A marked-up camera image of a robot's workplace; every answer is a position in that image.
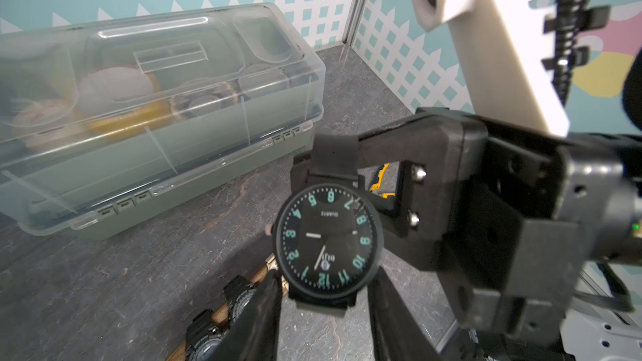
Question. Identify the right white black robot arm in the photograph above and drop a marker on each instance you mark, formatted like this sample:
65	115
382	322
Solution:
597	285

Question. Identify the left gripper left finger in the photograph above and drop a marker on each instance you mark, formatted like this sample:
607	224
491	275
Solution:
255	335

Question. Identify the large black digital watch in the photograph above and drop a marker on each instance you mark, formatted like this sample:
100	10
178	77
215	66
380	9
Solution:
238	294

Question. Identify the clear plastic storage box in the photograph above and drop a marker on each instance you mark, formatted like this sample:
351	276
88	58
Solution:
106	124

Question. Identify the black rugged sport watch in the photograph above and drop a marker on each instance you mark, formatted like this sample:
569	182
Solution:
203	337

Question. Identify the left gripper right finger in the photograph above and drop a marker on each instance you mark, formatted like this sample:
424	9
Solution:
395	333

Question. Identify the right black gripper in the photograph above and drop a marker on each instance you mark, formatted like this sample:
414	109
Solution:
506	217

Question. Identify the wooden watch stand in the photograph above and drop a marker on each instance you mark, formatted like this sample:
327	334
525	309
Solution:
220	316

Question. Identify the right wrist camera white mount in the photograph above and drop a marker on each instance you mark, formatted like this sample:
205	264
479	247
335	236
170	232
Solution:
514	58

